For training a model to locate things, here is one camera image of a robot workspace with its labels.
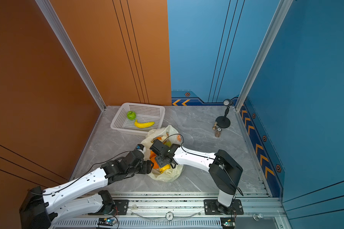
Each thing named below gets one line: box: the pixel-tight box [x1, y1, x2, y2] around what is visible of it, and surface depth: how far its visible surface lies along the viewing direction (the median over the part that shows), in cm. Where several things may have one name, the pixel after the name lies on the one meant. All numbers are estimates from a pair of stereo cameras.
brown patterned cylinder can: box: [215, 127, 223, 138], surface depth 101 cm
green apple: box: [127, 111, 137, 121], surface depth 111 cm
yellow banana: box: [134, 119, 155, 129], surface depth 107 cm
